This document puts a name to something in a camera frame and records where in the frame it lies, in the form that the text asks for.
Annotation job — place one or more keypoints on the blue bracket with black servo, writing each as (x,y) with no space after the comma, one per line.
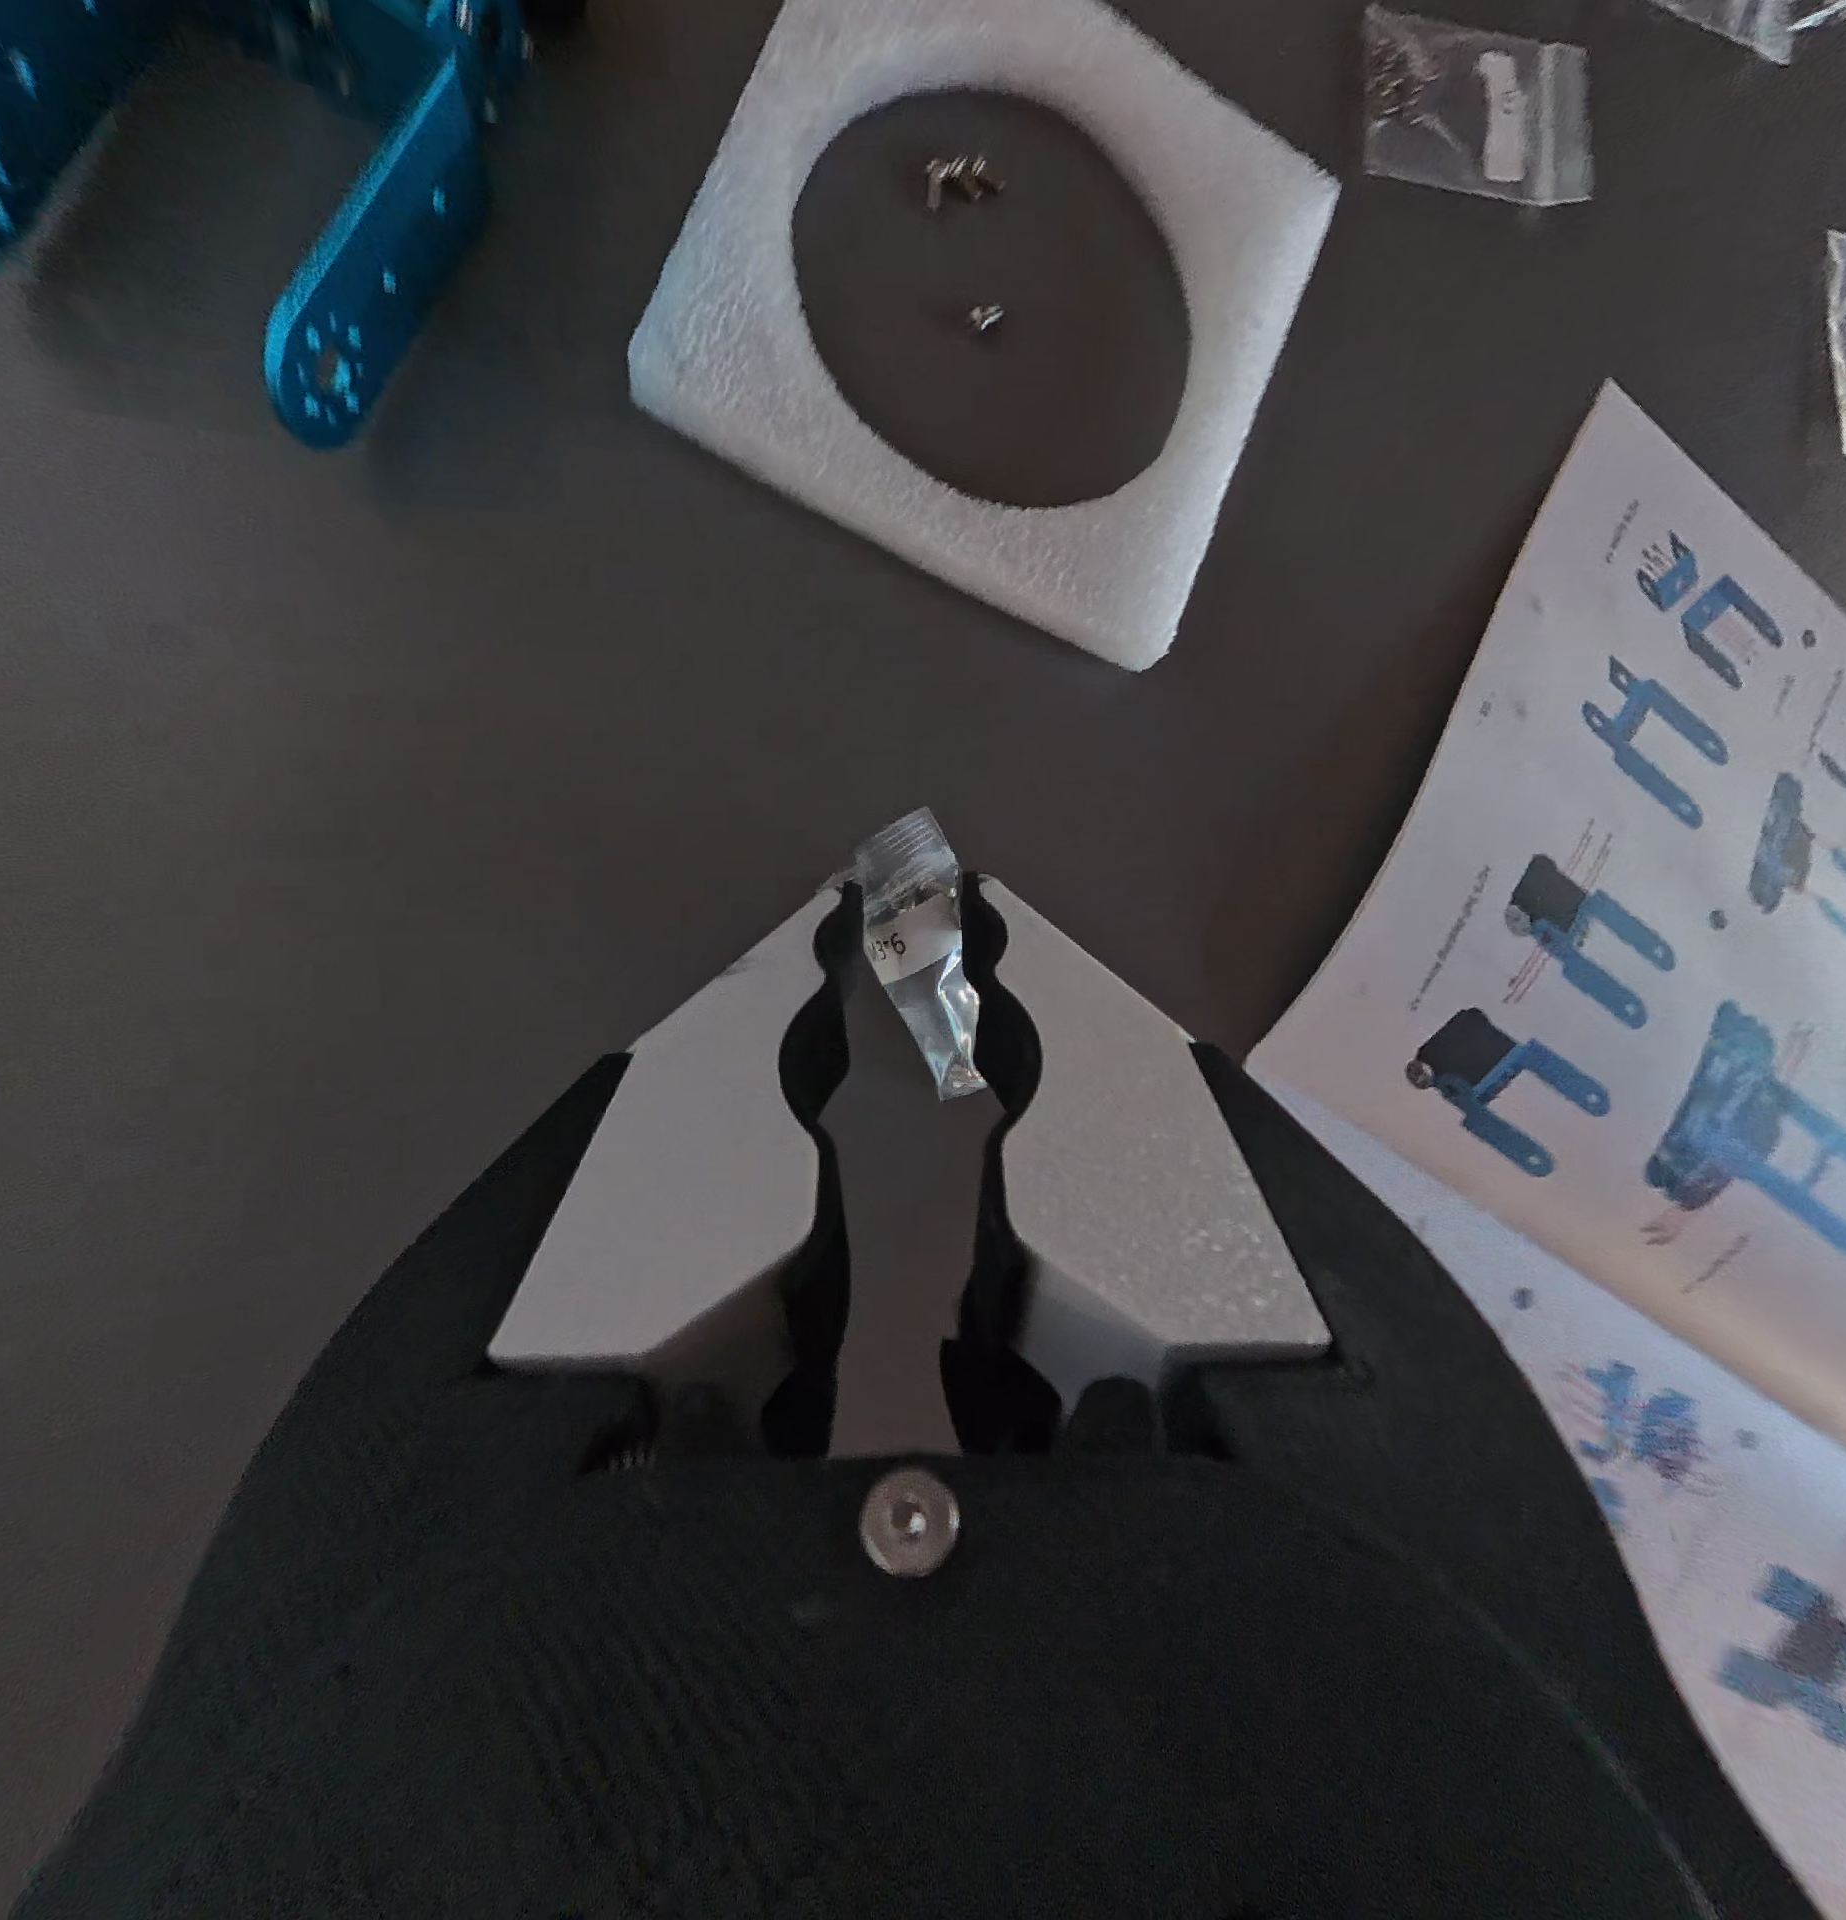
(400,253)

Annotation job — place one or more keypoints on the white foam frame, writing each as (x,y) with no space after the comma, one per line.
(712,347)

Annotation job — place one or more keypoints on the illustrated instruction booklet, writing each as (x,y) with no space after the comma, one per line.
(1614,900)

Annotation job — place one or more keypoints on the dark grey desk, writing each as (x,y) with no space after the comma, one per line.
(413,747)

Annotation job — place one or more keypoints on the clear bag of large screws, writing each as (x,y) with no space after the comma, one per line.
(923,959)

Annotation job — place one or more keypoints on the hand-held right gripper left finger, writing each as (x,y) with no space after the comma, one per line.
(677,1202)

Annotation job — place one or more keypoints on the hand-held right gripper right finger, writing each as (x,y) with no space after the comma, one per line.
(1144,1186)

